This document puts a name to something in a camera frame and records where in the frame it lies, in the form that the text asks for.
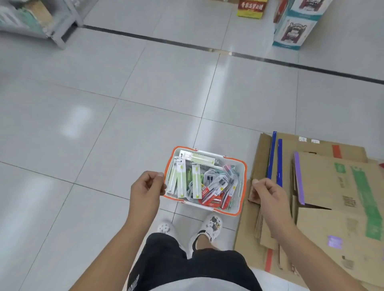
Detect person's left hand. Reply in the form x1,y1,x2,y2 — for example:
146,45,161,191
128,171,167,225

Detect person's right hand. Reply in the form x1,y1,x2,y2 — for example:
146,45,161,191
248,177,293,231

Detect white orange shopping basket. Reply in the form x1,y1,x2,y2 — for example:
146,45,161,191
163,145,248,217

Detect bundle of green toothbrush packs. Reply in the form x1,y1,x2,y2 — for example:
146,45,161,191
167,150,220,200

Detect pile of red grey toothbrush packs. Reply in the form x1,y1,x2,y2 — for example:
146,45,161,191
189,161,241,209

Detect person's right forearm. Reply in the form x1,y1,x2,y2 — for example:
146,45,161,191
264,222,355,291

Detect person's left forearm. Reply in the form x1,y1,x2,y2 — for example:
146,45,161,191
71,219,157,291

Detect white shelf base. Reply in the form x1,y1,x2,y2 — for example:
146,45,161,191
0,0,97,49

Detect purple plastic strip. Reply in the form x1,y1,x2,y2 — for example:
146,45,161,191
293,151,307,206

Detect white clog shoe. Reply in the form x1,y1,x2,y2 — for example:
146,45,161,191
191,215,224,251
153,220,179,243

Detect blue plastic strip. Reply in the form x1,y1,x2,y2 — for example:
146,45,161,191
266,131,278,181
276,138,284,188

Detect pile of flattened cardboard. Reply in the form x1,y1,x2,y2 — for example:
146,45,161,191
234,132,384,291

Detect black shorts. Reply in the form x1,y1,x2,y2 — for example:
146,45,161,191
126,233,263,291

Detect white blue carton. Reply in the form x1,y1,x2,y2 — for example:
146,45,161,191
272,0,334,50

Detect red yellow carton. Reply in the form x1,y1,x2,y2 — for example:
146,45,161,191
237,0,269,20

